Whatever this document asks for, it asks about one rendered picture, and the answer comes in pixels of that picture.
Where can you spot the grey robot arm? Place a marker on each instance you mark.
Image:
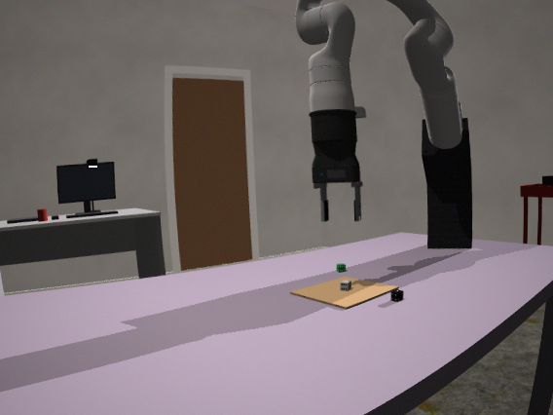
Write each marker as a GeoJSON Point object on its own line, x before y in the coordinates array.
{"type": "Point", "coordinates": [425, 46]}

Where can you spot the tan flat mat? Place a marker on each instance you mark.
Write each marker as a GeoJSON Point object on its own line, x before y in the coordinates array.
{"type": "Point", "coordinates": [329, 293]}

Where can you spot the black die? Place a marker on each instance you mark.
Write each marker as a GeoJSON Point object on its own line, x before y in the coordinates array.
{"type": "Point", "coordinates": [396, 295]}

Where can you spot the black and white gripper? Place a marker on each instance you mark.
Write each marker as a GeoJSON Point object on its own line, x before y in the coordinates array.
{"type": "Point", "coordinates": [334, 140]}

